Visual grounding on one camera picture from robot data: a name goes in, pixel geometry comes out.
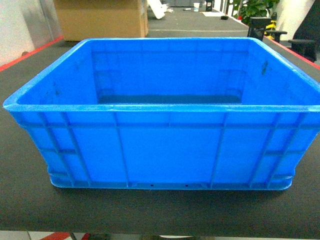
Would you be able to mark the green potted plant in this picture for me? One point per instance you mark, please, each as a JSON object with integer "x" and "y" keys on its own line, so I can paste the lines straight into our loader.
{"x": 245, "y": 9}

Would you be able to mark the large brown cardboard box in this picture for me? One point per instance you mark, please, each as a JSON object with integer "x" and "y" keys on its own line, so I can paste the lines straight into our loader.
{"x": 86, "y": 19}

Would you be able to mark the large blue plastic crate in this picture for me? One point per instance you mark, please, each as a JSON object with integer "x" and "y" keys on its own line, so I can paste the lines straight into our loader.
{"x": 226, "y": 113}

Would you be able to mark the black box on table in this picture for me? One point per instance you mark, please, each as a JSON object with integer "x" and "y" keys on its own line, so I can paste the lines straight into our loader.
{"x": 209, "y": 5}

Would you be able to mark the black office chair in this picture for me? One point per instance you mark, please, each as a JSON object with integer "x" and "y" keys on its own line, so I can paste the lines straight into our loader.
{"x": 299, "y": 22}

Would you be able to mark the white foam packing piece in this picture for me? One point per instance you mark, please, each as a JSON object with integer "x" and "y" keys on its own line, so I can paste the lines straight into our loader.
{"x": 158, "y": 8}

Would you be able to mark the white paper cup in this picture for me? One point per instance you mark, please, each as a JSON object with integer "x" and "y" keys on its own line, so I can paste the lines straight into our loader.
{"x": 196, "y": 6}

